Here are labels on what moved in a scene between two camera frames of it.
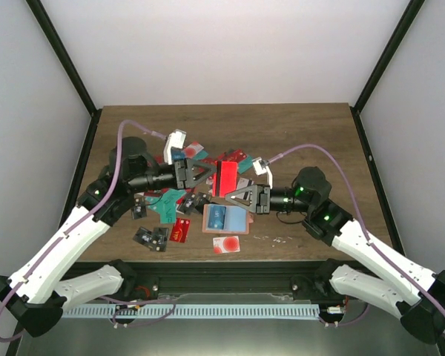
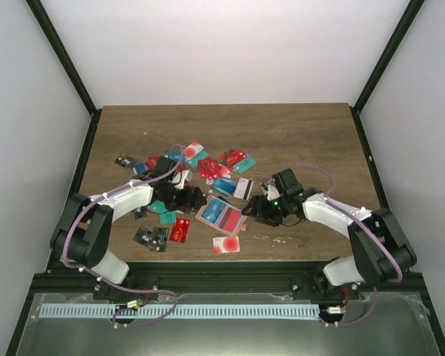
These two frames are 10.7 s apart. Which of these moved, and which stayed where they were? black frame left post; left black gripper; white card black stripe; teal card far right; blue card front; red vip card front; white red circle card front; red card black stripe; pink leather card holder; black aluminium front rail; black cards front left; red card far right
Moved: left black gripper; pink leather card holder; red card black stripe; blue card front
Stayed: red vip card front; red card far right; black aluminium front rail; white card black stripe; teal card far right; black cards front left; black frame left post; white red circle card front
